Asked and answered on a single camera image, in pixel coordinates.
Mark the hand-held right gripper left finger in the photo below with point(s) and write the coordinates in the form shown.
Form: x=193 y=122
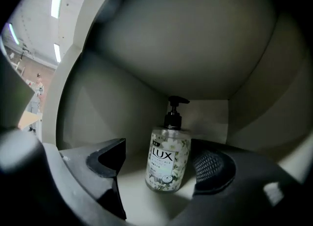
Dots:
x=80 y=190

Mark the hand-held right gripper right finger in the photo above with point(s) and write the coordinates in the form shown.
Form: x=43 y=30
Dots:
x=244 y=195

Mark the floral clear pump bottle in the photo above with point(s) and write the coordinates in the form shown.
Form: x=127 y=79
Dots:
x=162 y=161

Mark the beige metal locker cabinet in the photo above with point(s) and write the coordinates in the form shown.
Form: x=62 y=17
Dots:
x=183 y=49

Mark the wooden table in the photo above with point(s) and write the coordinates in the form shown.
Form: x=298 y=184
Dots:
x=30 y=119

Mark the short ceiling light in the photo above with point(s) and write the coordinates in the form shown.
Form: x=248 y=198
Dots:
x=57 y=52
x=14 y=34

